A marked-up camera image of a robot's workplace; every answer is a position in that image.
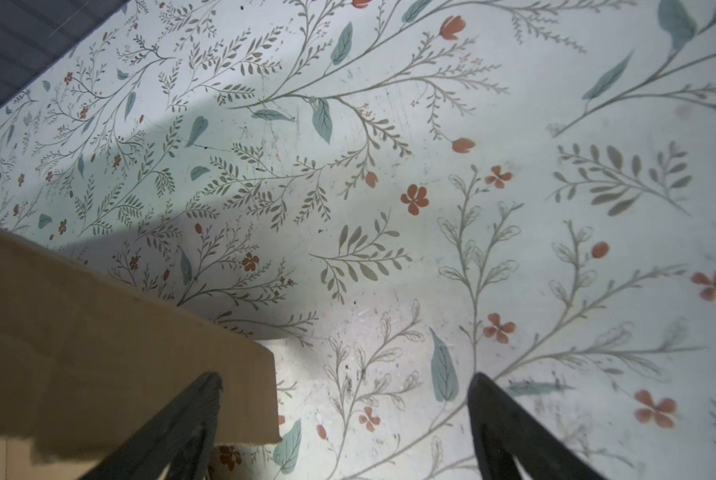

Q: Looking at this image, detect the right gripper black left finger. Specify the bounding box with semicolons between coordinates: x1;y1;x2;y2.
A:
83;372;223;480

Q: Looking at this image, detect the floral patterned table mat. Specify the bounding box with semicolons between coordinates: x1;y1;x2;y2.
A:
0;1;716;479

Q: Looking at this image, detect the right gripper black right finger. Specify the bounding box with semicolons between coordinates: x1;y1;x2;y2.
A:
467;372;603;480

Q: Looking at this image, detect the brown cardboard box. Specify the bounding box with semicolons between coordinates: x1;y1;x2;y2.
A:
0;229;281;460

